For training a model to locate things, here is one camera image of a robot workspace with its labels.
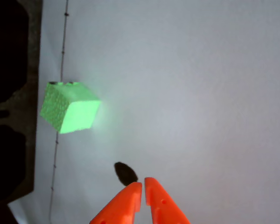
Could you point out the dark frame with openings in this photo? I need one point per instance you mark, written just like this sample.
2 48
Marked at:
11 70

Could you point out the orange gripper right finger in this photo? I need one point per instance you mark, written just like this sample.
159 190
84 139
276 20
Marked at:
162 205

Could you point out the white paper sheet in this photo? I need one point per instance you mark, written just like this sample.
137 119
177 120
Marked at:
189 93

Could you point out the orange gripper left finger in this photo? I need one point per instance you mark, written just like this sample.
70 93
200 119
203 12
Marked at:
121 205

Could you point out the green foam block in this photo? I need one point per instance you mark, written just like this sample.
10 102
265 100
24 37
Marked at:
70 109

